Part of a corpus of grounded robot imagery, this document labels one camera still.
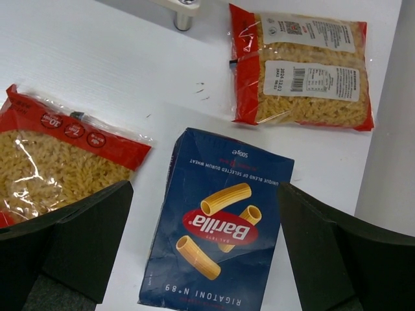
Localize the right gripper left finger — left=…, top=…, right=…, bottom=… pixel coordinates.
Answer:
left=1, top=181, right=134, bottom=310

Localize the white two-tier shelf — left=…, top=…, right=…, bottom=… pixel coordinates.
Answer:
left=151, top=0, right=201, bottom=32

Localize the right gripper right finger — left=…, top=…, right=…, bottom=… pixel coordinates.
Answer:
left=278, top=183, right=414, bottom=310

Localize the red fusilli bag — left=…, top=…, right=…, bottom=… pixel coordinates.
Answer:
left=230, top=5, right=374, bottom=132
left=1, top=85, right=152, bottom=228

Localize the red fusilli bag back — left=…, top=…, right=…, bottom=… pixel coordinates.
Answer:
left=230, top=5, right=374, bottom=132

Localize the red fusilli bag front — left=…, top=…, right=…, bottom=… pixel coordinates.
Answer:
left=1, top=85, right=152, bottom=228

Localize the blue Barilla rigatoni box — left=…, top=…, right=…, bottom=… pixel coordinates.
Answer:
left=139, top=128, right=294, bottom=310

